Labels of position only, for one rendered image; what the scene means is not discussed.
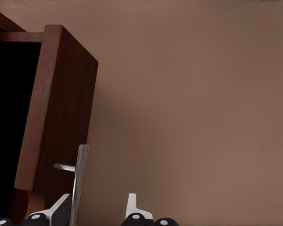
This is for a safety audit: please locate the dark brown wooden cabinet door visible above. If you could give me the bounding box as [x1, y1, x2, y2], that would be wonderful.
[14, 24, 99, 226]

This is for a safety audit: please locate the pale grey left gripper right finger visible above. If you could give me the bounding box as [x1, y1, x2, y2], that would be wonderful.
[121, 193, 154, 226]

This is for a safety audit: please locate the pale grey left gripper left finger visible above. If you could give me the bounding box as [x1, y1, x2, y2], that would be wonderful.
[25, 193, 73, 226]

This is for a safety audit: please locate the dark brown wooden cabinet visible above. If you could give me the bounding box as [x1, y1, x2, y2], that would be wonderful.
[0, 4, 47, 226]

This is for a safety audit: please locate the silver metal door handle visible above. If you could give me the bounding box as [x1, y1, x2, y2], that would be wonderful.
[53, 144, 90, 226]

